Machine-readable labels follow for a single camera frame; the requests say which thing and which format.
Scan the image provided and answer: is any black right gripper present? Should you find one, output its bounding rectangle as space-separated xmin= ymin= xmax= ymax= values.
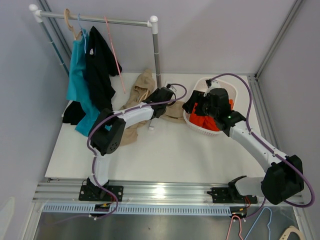
xmin=182 ymin=90 xmax=218 ymax=119

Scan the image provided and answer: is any orange t shirt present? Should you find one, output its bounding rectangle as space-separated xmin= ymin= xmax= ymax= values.
xmin=189 ymin=103 xmax=220 ymax=132

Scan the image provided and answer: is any beige t shirt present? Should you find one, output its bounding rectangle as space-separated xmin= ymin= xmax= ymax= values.
xmin=120 ymin=68 xmax=186 ymax=147

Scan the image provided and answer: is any pink wire hanger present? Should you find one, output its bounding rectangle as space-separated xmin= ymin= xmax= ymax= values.
xmin=103 ymin=15 xmax=127 ymax=94

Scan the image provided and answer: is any black t shirt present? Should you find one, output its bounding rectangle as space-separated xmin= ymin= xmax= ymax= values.
xmin=61 ymin=25 xmax=123 ymax=126

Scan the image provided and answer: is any light blue wire hanger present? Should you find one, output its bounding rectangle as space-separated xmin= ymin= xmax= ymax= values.
xmin=77 ymin=13 xmax=88 ymax=54

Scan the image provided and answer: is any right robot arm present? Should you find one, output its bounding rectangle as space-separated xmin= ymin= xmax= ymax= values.
xmin=182 ymin=88 xmax=304 ymax=205

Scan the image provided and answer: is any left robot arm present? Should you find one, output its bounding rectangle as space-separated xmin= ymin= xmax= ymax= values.
xmin=86 ymin=84 xmax=175 ymax=201

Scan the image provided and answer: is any teal t shirt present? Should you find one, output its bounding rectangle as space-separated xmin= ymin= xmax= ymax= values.
xmin=65 ymin=28 xmax=113 ymax=138

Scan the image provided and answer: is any beige hanger on floor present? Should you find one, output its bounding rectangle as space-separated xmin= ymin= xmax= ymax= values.
xmin=279 ymin=225 xmax=306 ymax=240

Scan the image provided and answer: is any white perforated plastic basket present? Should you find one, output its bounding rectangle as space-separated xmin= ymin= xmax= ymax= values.
xmin=182 ymin=77 xmax=238 ymax=137

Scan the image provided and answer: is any silver clothes rack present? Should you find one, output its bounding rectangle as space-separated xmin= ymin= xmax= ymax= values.
xmin=28 ymin=3 xmax=163 ymax=131

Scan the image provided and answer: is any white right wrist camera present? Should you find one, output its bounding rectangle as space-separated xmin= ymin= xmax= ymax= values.
xmin=203 ymin=79 xmax=221 ymax=97

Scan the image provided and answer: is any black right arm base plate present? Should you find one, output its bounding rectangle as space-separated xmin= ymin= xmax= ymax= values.
xmin=206 ymin=187 xmax=258 ymax=204

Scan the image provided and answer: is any white slotted cable duct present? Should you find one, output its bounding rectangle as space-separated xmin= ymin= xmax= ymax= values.
xmin=42 ymin=203 xmax=232 ymax=216

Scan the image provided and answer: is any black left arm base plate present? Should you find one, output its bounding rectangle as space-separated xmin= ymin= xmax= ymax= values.
xmin=78 ymin=185 xmax=124 ymax=202

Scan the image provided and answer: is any beige hanger on rail end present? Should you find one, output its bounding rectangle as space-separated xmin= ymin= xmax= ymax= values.
xmin=63 ymin=8 xmax=82 ymax=41

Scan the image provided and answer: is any aluminium mounting rail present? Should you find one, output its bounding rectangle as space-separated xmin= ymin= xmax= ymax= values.
xmin=32 ymin=181 xmax=306 ymax=207

